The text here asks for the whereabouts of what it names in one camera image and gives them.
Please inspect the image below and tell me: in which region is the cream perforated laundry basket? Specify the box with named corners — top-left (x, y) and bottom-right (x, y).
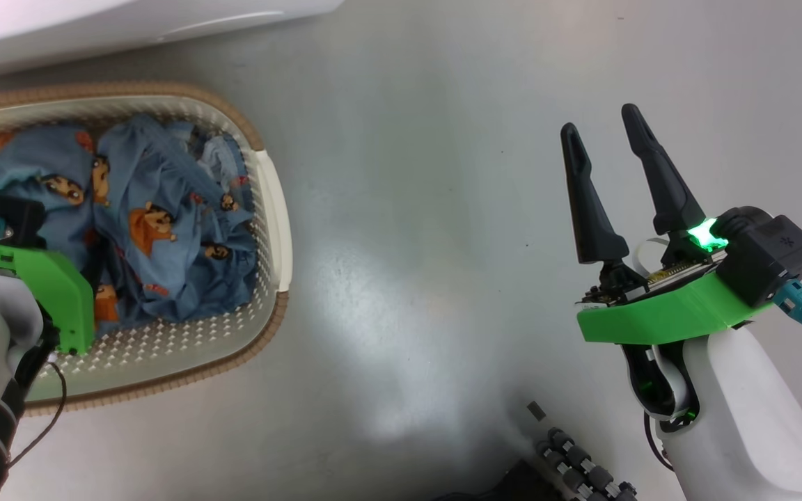
top-left (0, 82), bottom-right (294, 417)

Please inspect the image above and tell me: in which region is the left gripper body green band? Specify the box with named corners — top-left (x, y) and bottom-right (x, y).
top-left (0, 240), bottom-right (95, 356)

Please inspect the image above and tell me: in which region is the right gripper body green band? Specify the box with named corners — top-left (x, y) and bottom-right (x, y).
top-left (576, 219), bottom-right (771, 432)

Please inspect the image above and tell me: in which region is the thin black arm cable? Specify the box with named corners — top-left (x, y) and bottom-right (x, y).
top-left (8, 358), bottom-right (68, 468)
top-left (643, 411), bottom-right (675, 472)

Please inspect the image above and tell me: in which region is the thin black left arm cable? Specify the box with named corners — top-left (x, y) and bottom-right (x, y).
top-left (8, 358), bottom-right (68, 468)

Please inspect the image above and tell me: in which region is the white front-load washing machine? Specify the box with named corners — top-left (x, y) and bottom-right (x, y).
top-left (0, 0), bottom-right (345, 77)

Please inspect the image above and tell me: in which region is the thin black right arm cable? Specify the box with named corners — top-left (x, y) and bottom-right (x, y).
top-left (643, 411), bottom-right (675, 472)

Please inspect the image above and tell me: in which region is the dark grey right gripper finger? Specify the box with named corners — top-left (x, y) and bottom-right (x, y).
top-left (621, 104), bottom-right (707, 236)
top-left (560, 122), bottom-right (630, 265)

